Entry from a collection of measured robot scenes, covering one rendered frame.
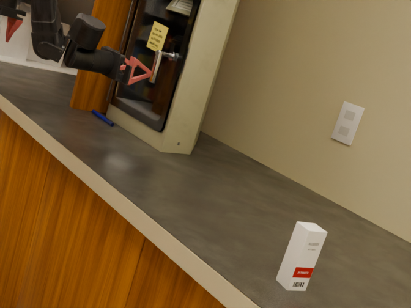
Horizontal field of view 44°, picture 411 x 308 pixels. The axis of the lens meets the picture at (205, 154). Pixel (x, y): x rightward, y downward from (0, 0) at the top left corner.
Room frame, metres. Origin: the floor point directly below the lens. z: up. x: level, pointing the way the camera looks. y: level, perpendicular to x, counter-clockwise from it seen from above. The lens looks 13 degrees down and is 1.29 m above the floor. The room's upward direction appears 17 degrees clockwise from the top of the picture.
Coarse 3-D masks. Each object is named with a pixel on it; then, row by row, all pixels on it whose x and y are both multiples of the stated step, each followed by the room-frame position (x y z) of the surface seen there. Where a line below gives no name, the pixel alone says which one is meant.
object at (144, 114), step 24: (144, 0) 1.55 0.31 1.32; (168, 0) 1.46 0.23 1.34; (192, 0) 1.39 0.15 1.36; (144, 24) 1.52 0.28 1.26; (168, 24) 1.44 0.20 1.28; (192, 24) 1.37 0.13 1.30; (144, 48) 1.50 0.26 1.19; (168, 48) 1.42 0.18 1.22; (144, 72) 1.48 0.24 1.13; (168, 72) 1.40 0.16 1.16; (120, 96) 1.54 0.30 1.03; (144, 96) 1.45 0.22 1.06; (168, 96) 1.38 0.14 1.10; (144, 120) 1.43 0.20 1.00
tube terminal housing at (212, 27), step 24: (216, 0) 1.40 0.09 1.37; (216, 24) 1.42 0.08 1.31; (192, 48) 1.38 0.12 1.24; (216, 48) 1.43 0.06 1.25; (192, 72) 1.39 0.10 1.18; (216, 72) 1.51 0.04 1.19; (192, 96) 1.41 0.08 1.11; (120, 120) 1.54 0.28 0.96; (168, 120) 1.38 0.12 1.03; (192, 120) 1.43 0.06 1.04; (168, 144) 1.39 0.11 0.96; (192, 144) 1.45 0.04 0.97
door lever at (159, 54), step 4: (156, 52) 1.37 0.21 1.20; (160, 52) 1.36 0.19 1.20; (164, 52) 1.38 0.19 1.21; (172, 52) 1.40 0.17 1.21; (156, 56) 1.37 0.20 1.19; (160, 56) 1.37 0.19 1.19; (164, 56) 1.38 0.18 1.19; (168, 56) 1.39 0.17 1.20; (172, 56) 1.39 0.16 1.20; (156, 60) 1.36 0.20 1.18; (160, 60) 1.37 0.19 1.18; (156, 64) 1.36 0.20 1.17; (152, 68) 1.37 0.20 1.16; (156, 68) 1.36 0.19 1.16; (152, 72) 1.36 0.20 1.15; (156, 72) 1.37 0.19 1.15; (152, 76) 1.36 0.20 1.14; (156, 76) 1.37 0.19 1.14; (152, 80) 1.36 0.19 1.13
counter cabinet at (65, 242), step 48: (0, 144) 1.49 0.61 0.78; (0, 192) 1.43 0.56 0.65; (48, 192) 1.23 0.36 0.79; (0, 240) 1.38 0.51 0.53; (48, 240) 1.18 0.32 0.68; (96, 240) 1.04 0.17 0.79; (144, 240) 0.93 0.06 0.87; (0, 288) 1.33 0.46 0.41; (48, 288) 1.14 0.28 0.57; (96, 288) 1.01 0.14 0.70; (144, 288) 0.90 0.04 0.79; (192, 288) 0.81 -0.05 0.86
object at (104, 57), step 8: (104, 48) 1.29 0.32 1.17; (96, 56) 1.21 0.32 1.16; (104, 56) 1.23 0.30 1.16; (112, 56) 1.25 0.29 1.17; (120, 56) 1.23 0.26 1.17; (96, 64) 1.21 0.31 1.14; (104, 64) 1.23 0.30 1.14; (112, 64) 1.24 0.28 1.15; (120, 64) 1.23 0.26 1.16; (96, 72) 1.24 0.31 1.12; (104, 72) 1.24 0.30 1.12; (112, 72) 1.24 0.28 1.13
